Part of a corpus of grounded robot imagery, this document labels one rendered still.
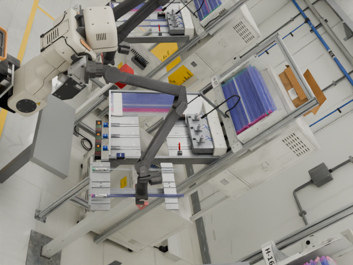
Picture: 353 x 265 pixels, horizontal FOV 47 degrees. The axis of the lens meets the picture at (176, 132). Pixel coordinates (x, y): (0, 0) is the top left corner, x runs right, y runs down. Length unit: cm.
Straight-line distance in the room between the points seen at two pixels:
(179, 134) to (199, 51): 127
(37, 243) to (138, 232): 78
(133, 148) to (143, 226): 76
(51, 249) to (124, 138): 84
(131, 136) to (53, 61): 83
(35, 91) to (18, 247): 105
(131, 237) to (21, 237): 86
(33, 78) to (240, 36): 218
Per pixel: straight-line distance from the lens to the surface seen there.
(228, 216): 438
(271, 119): 252
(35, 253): 286
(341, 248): 212
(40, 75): 224
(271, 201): 416
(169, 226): 321
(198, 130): 274
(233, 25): 380
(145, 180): 212
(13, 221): 288
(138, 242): 336
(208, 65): 397
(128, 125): 281
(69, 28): 210
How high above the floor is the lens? 209
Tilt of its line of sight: 22 degrees down
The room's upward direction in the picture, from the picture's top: 55 degrees clockwise
